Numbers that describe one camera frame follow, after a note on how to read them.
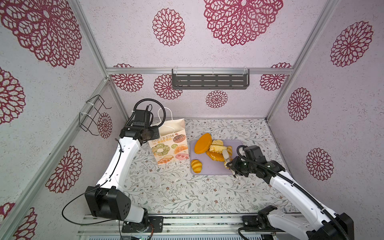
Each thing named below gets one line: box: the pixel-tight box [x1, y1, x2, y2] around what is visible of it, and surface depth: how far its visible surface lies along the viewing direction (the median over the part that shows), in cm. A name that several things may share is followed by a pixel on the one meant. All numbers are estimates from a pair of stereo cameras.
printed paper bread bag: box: [148, 118, 190, 165], surface depth 87 cm
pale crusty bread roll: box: [212, 139, 224, 146], surface depth 102 cm
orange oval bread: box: [206, 150, 225, 162], surface depth 96 cm
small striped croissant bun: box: [191, 159, 203, 174], surface depth 93 cm
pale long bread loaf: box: [209, 144, 227, 154], surface depth 94 cm
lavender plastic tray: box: [190, 140, 244, 175], surface depth 97 cm
